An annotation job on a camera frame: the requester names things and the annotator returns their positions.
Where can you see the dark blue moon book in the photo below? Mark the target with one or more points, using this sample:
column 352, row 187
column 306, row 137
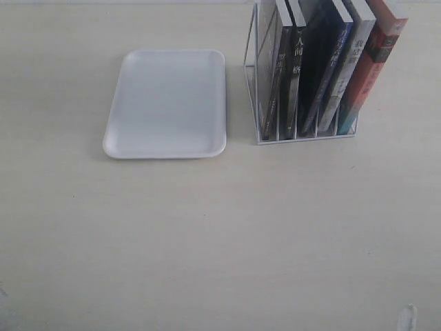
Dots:
column 328, row 26

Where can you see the dark grey leftmost book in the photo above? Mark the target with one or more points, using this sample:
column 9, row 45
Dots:
column 274, row 32

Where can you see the black spine book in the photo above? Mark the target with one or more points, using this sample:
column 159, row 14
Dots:
column 291, row 81

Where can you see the grey white spine book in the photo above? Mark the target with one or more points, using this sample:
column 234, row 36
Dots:
column 363, row 22

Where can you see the pink red spine book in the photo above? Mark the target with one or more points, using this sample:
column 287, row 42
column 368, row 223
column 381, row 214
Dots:
column 390, row 22

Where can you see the white rectangular tray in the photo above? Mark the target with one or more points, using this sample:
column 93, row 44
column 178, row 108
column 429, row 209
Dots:
column 168, row 104

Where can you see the white object at table edge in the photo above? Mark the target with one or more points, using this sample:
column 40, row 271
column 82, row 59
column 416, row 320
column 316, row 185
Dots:
column 407, row 318

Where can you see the white wire book rack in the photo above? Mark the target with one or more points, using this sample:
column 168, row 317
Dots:
column 250, row 68

